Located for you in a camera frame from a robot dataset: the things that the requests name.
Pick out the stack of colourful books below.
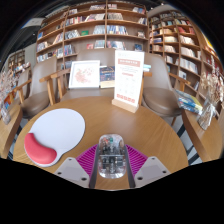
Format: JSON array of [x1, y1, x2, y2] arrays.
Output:
[[174, 88, 204, 116]]

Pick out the curved wooden bookshelf unit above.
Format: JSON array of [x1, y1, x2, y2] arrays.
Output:
[[147, 8, 224, 108]]

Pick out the white mouse pad red rest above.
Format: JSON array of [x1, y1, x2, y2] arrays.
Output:
[[23, 107, 87, 168]]

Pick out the white framed floral picture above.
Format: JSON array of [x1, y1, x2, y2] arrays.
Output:
[[68, 59, 101, 90]]

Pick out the transparent computer mouse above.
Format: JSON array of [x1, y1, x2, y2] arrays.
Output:
[[97, 133, 128, 180]]

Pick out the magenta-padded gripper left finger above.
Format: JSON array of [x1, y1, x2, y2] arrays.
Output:
[[53, 143, 100, 190]]

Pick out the glass vase with dried flowers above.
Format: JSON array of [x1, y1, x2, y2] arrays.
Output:
[[0, 68, 18, 126], [196, 54, 224, 131]]

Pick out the dark cover book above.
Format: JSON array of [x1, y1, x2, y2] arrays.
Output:
[[99, 65, 116, 89]]

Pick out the white sign on wooden base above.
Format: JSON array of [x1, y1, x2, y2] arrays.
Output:
[[111, 49, 146, 114]]

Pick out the white hanging sign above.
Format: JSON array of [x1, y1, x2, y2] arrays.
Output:
[[21, 17, 44, 29]]

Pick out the small distant bookshelf unit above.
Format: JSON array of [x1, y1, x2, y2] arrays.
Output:
[[7, 49, 27, 73]]

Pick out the wooden side table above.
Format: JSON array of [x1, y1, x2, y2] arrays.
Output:
[[181, 108, 224, 163], [0, 103, 24, 159]]

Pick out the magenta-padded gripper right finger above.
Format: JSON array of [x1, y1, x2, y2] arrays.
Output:
[[125, 143, 172, 190]]

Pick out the wide wooden bookshelf unit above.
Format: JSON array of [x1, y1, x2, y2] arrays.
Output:
[[34, 1, 149, 71]]

